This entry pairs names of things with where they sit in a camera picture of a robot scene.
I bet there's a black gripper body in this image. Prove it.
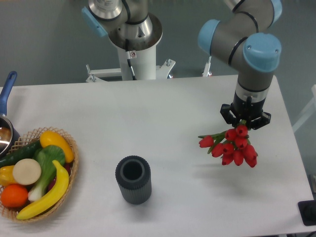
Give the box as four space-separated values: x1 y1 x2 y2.
232 92 266 123

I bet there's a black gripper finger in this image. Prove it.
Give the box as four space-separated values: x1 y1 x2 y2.
220 104 240 126
247 112 271 130

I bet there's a red tulip bouquet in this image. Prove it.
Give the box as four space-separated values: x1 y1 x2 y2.
198 120 258 168

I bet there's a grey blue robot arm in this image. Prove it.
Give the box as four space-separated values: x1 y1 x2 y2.
81 0 282 130

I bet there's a black device at edge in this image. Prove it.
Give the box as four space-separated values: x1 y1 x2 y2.
298 200 316 226

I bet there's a dark grey ribbed vase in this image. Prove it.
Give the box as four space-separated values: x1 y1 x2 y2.
115 156 152 205

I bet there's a red fruit in basket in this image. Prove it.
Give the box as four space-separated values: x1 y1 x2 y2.
47 163 72 191

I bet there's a yellow banana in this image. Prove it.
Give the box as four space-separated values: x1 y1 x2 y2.
16 160 69 220

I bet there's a green bok choy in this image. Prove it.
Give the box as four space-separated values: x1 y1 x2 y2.
28 145 65 202

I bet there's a woven wicker basket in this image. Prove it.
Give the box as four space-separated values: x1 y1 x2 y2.
0 127 79 223

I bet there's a green cucumber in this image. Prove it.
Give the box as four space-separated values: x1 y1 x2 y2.
0 140 42 168

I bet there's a beige round disc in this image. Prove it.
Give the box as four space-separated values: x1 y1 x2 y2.
12 158 41 185

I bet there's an orange fruit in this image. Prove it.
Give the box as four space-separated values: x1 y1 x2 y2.
0 184 28 208

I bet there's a yellow bell pepper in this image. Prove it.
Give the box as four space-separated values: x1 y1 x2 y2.
0 165 17 187

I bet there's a white frame at right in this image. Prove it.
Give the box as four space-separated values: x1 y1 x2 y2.
292 84 316 133

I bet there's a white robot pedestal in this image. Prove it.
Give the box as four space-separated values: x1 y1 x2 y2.
85 12 176 83

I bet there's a blue handled saucepan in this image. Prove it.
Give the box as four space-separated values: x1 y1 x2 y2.
0 71 20 158

